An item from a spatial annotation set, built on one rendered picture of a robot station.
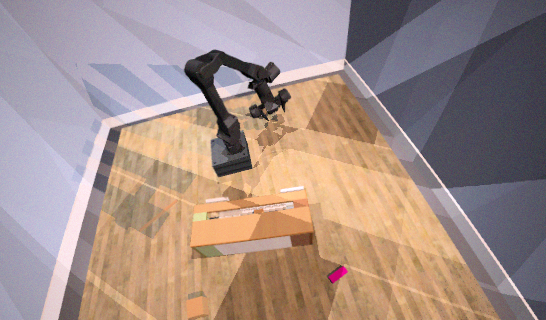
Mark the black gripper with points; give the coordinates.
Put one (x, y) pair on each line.
(256, 111)

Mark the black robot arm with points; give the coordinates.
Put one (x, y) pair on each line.
(200, 71)

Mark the small magenta block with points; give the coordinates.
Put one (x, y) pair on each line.
(338, 274)

